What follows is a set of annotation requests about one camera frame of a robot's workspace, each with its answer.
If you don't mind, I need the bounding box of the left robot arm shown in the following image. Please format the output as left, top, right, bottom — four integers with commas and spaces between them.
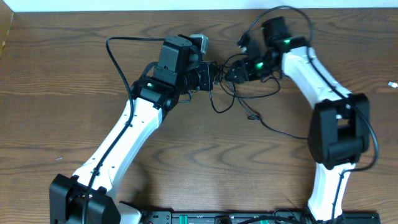
49, 34, 215, 223

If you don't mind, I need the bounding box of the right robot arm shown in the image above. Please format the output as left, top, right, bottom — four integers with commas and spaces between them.
225, 17, 369, 222

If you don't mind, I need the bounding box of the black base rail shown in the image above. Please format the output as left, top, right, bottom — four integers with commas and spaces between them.
136, 205, 381, 224

